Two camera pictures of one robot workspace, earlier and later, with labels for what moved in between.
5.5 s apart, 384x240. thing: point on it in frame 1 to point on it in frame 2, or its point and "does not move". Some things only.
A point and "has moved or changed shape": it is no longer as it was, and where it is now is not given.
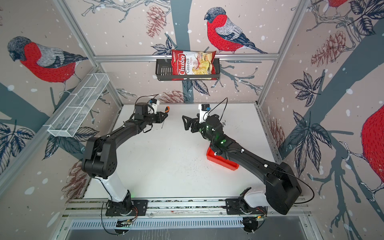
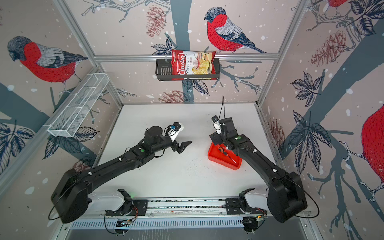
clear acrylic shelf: (77, 106) does not move
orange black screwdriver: (167, 110) has moved or changed shape
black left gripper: (159, 115) to (175, 147)
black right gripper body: (198, 128) to (219, 138)
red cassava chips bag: (187, 62) does not move
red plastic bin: (221, 161) does not move
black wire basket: (164, 72) does not move
